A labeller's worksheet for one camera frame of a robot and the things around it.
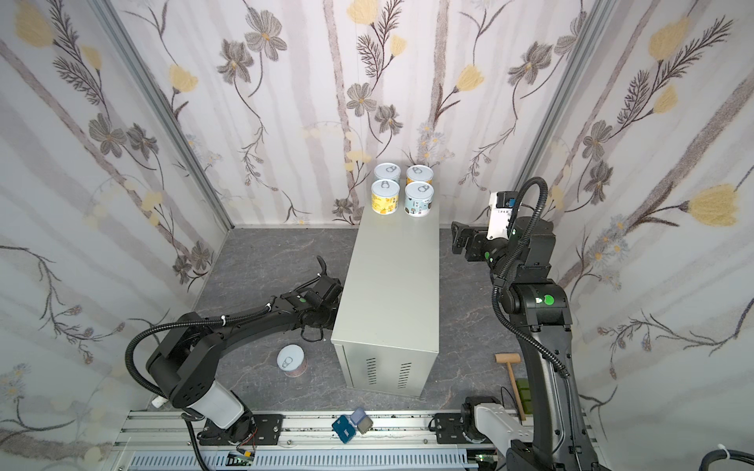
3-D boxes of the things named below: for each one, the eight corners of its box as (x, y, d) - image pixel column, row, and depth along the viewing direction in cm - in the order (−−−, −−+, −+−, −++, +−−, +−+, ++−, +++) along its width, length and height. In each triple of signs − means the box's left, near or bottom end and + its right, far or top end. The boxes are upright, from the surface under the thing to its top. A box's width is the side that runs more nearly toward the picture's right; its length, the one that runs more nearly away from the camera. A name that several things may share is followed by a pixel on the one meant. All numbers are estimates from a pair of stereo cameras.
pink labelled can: (280, 377, 85) (273, 370, 80) (285, 351, 89) (280, 343, 85) (306, 377, 85) (301, 370, 80) (310, 351, 90) (306, 343, 85)
